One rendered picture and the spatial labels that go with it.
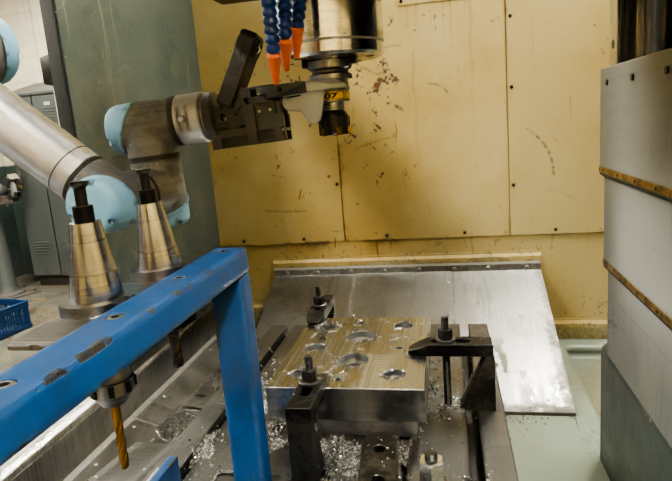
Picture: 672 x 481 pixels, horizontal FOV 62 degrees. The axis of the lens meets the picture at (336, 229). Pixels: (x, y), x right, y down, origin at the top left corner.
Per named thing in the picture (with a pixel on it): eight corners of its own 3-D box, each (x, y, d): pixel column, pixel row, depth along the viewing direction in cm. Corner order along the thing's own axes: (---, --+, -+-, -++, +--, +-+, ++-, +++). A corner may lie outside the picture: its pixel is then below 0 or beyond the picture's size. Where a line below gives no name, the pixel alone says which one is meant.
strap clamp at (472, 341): (411, 409, 90) (405, 320, 87) (412, 399, 93) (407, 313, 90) (496, 411, 87) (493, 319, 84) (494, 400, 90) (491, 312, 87)
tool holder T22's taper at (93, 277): (96, 307, 46) (82, 227, 45) (58, 303, 48) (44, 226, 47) (134, 290, 50) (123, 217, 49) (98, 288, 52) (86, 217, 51)
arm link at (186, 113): (187, 96, 88) (165, 93, 80) (215, 91, 87) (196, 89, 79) (195, 144, 89) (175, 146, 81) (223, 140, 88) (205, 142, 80)
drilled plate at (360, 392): (268, 418, 82) (265, 386, 82) (313, 341, 110) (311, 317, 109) (426, 422, 78) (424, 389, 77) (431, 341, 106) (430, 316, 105)
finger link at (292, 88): (315, 94, 80) (262, 103, 83) (313, 81, 80) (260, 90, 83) (302, 93, 76) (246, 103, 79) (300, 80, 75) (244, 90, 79)
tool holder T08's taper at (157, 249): (167, 269, 57) (155, 204, 56) (130, 271, 58) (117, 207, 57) (189, 258, 61) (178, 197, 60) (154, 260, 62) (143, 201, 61)
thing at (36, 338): (-6, 353, 42) (-8, 343, 42) (43, 327, 47) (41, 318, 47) (76, 353, 41) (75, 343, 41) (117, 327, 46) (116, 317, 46)
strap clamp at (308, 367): (292, 486, 73) (281, 379, 70) (314, 431, 85) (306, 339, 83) (317, 487, 72) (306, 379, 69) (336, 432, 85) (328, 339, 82)
